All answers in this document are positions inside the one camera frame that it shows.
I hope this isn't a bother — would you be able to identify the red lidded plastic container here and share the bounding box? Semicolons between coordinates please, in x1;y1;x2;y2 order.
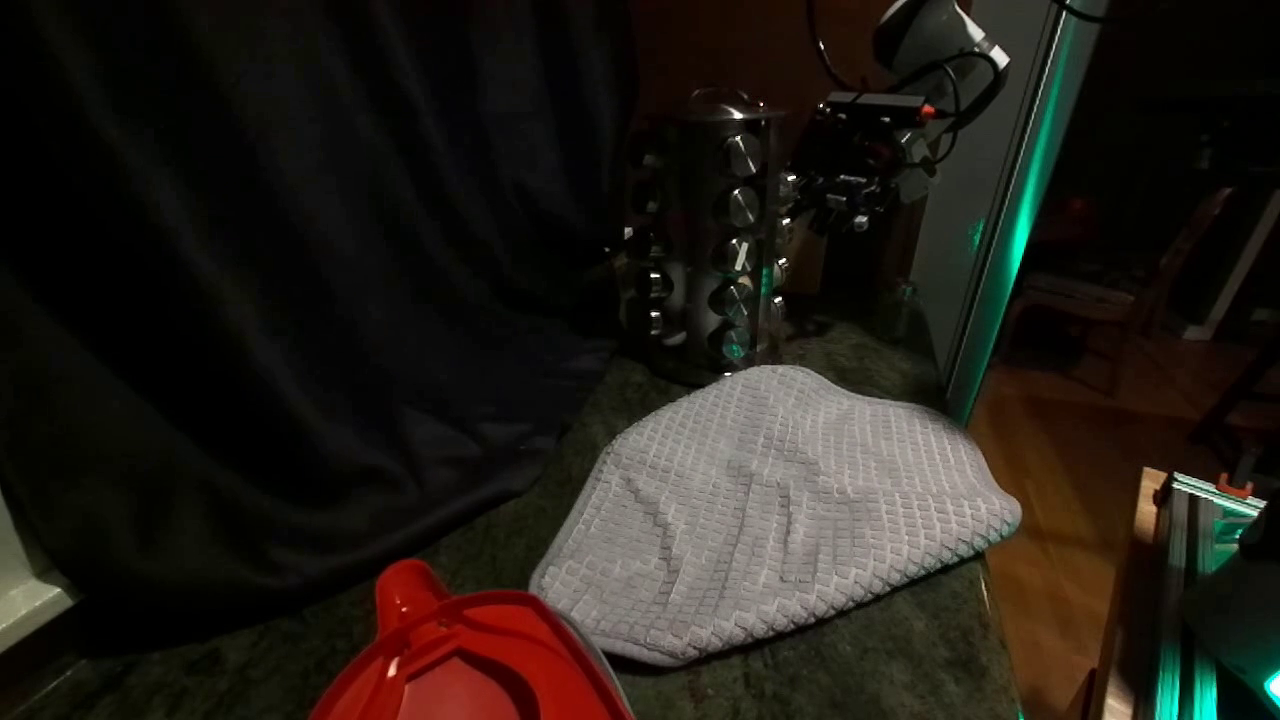
304;554;640;720

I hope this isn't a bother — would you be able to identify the white background furniture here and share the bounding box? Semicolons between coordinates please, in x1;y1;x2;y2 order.
1176;183;1280;342

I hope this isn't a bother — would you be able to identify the chrome carousel spice rack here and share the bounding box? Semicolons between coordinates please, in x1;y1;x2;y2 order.
615;87;809;371

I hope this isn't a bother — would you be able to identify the black curtain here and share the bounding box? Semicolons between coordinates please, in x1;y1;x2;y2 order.
0;0;640;651

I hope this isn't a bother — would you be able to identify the aluminium profile mounting frame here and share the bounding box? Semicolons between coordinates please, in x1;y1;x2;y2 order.
1146;463;1273;720

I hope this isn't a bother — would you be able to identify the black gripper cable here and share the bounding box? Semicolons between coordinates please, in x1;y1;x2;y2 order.
915;43;1015;170

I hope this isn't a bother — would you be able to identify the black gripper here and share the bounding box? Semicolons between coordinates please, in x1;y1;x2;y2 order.
797;123;926;240

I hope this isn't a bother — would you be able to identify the grey waffle dish cloth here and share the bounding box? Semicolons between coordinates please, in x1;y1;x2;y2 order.
524;360;1028;671

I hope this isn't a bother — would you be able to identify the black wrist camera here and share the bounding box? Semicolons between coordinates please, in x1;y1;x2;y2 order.
819;87;939;134

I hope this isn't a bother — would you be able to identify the wooden base board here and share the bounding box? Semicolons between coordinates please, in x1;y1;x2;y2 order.
1087;463;1172;720

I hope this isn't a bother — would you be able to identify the white ledge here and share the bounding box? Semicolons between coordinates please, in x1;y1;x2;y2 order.
0;487;79;656

